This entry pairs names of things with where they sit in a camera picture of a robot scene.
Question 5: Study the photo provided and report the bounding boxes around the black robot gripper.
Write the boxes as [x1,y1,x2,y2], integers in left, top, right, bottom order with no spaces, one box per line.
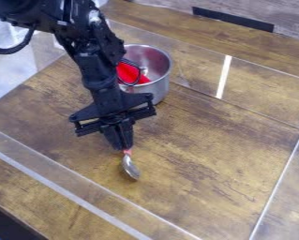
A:
[69,87,155,150]

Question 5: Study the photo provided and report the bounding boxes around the pink handled metal spoon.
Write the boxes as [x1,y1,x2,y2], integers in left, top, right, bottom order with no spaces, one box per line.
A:
[121,149,140,180]

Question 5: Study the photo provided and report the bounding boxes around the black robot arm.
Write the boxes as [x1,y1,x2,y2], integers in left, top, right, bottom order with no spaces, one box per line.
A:
[0,0,155,150]

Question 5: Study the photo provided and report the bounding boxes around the red object in pot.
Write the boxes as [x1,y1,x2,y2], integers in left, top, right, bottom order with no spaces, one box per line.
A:
[116,62,149,85]

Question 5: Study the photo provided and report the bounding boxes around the small silver metal pot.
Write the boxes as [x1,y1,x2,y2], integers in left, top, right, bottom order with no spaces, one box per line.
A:
[119,44,172,105]

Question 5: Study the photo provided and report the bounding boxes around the clear acrylic barrier back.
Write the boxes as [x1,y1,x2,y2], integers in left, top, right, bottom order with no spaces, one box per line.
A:
[29,18,299,130]

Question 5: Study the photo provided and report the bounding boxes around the clear acrylic barrier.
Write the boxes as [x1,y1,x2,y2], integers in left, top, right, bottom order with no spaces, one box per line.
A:
[0,131,203,240]
[29,18,299,130]

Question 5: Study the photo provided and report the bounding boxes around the clear acrylic barrier front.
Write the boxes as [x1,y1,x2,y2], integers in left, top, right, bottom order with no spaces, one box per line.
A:
[0,131,203,240]

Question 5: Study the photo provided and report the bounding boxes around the black strip on table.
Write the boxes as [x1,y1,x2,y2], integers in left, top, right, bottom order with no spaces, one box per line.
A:
[191,7,274,33]

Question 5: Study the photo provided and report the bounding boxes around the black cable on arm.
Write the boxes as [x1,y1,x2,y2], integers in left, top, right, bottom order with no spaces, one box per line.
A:
[0,24,36,55]

